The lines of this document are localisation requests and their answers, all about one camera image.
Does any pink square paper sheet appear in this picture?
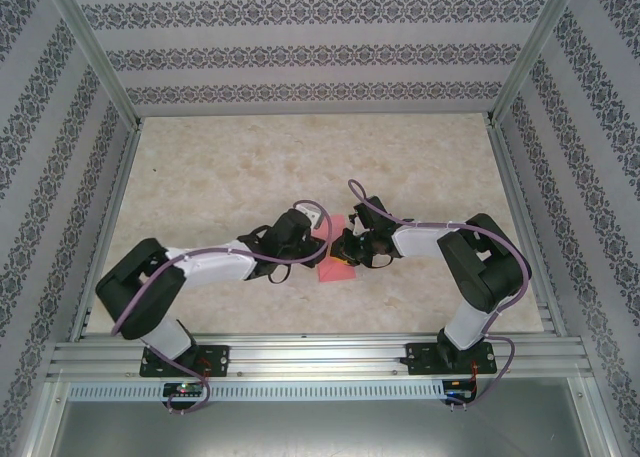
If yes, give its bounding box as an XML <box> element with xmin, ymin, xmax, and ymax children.
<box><xmin>310</xmin><ymin>214</ymin><xmax>359</xmax><ymax>283</ymax></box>

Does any grey sheet metal panel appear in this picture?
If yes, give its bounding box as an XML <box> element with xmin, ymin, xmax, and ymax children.
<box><xmin>49</xmin><ymin>401</ymin><xmax>601</xmax><ymax>457</ymax></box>

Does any aluminium mounting rail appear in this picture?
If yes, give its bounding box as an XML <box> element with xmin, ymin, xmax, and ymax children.
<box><xmin>47</xmin><ymin>332</ymin><xmax>594</xmax><ymax>378</ymax></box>

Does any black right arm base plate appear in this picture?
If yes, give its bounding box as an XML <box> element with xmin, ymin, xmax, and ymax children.
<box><xmin>405</xmin><ymin>341</ymin><xmax>497</xmax><ymax>377</ymax></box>

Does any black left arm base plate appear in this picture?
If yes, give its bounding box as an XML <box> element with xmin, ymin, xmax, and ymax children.
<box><xmin>141</xmin><ymin>345</ymin><xmax>231</xmax><ymax>379</ymax></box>

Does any slotted grey cable duct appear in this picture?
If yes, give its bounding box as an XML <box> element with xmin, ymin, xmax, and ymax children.
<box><xmin>67</xmin><ymin>380</ymin><xmax>446</xmax><ymax>402</ymax></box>

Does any aluminium side rail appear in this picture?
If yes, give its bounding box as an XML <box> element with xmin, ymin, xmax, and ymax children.
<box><xmin>487</xmin><ymin>119</ymin><xmax>569</xmax><ymax>338</ymax></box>
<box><xmin>67</xmin><ymin>119</ymin><xmax>144</xmax><ymax>343</ymax></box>

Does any aluminium frame post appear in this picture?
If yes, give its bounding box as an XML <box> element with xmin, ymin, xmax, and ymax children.
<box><xmin>43</xmin><ymin>0</ymin><xmax>144</xmax><ymax>128</ymax></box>
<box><xmin>484</xmin><ymin>0</ymin><xmax>586</xmax><ymax>128</ymax></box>

